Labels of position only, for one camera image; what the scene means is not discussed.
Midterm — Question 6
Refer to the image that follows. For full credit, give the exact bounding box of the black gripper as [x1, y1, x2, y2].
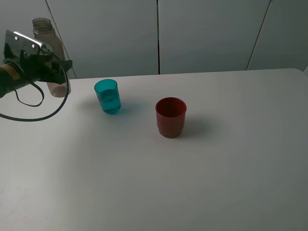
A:
[2, 52, 73, 84]

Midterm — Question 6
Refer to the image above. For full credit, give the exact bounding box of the clear brownish plastic bottle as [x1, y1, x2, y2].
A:
[32, 18, 71, 98]

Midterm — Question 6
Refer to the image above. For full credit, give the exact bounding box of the teal translucent plastic cup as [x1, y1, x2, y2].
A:
[94, 79, 121, 115]

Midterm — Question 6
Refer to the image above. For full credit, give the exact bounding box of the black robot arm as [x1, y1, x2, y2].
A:
[0, 49, 73, 97]

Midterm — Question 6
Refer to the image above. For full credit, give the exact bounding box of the red plastic cup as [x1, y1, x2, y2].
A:
[155, 97, 187, 139]

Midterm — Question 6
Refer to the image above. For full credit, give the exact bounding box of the black camera cable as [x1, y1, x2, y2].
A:
[0, 51, 71, 122]

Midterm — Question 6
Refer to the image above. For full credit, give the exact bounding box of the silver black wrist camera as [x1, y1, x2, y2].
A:
[4, 30, 53, 58]

